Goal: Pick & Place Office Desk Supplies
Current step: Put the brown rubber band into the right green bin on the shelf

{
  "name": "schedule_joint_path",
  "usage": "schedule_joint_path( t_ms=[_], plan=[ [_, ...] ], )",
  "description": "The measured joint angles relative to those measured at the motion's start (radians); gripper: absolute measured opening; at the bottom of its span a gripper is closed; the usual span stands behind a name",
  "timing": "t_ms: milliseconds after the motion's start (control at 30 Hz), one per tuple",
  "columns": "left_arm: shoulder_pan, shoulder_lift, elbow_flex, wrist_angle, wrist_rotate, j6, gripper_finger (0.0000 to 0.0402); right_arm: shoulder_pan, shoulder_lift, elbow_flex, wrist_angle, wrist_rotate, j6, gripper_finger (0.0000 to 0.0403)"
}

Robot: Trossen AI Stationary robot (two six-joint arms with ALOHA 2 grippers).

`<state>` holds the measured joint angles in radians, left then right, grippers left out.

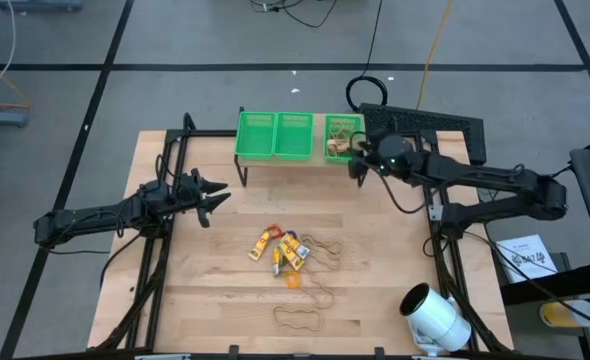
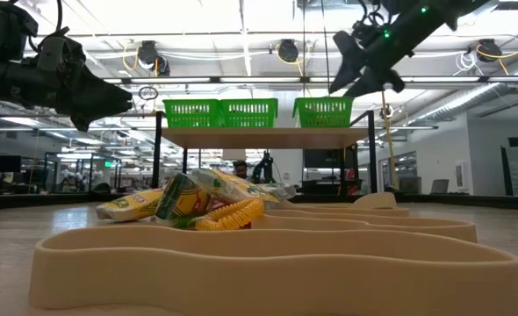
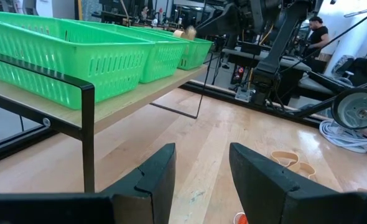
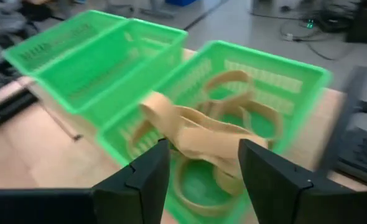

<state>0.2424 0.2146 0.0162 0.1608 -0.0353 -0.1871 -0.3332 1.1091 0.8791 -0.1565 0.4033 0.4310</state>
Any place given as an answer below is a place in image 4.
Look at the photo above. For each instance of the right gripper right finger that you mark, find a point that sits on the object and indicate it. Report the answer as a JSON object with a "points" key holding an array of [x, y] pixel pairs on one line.
{"points": [[273, 193]]}

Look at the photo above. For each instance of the wooden riser shelf black legs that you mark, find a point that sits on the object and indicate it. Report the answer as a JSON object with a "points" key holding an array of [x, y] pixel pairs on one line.
{"points": [[311, 146]]}

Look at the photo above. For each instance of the black aluminium frame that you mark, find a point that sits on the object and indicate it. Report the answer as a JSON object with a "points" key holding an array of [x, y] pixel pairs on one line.
{"points": [[9, 109]]}

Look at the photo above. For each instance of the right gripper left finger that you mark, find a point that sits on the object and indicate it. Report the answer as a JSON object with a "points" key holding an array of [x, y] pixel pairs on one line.
{"points": [[146, 186]]}

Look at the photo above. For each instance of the green plastic basket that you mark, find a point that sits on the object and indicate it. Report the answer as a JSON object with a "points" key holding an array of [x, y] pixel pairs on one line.
{"points": [[62, 43], [109, 71], [308, 93]]}

